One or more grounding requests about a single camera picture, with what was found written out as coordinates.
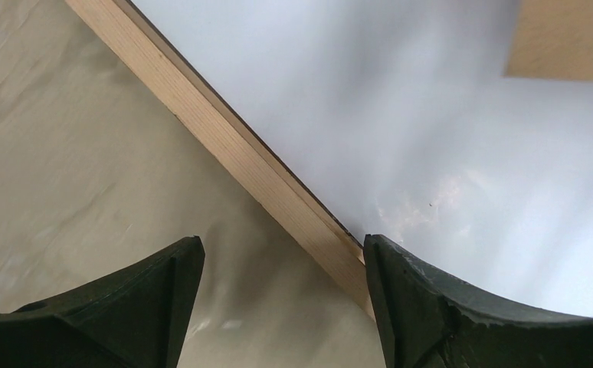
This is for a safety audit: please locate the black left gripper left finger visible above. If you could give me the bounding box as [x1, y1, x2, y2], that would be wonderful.
[0, 237, 205, 367]

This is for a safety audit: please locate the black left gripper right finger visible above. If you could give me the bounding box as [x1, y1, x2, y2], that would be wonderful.
[363, 235, 593, 367]

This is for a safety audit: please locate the wooden picture frame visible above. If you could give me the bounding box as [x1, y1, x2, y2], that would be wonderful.
[68, 0, 374, 316]

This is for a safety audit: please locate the brown backing board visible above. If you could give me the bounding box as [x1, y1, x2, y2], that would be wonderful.
[506, 0, 593, 82]

